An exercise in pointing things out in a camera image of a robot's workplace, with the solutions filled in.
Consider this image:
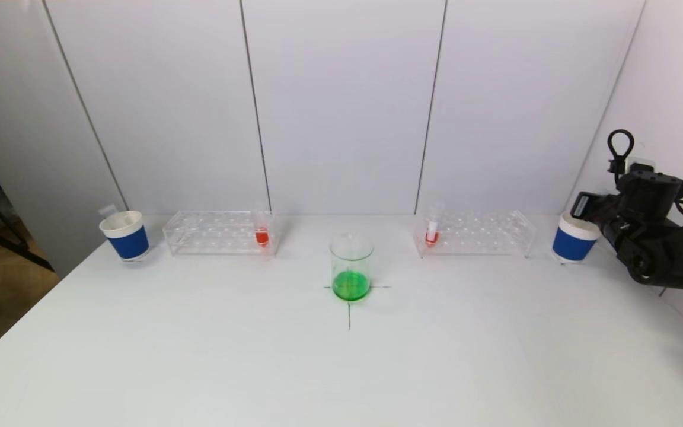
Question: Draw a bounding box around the black cable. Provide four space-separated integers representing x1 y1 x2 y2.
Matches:
607 129 683 224

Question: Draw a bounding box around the test tube with orange-red pigment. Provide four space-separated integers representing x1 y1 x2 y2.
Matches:
252 203 272 248

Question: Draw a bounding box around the blue and white paper cup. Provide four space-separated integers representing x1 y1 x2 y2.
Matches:
99 211 150 262
552 212 603 265

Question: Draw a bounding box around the clear acrylic test tube rack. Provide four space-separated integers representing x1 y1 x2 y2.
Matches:
164 211 280 257
413 209 536 259

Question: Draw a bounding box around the clear glass beaker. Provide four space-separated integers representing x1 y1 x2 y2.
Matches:
330 233 375 302

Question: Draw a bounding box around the white-labelled test tube red pigment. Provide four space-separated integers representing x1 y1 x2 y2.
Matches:
425 203 444 247

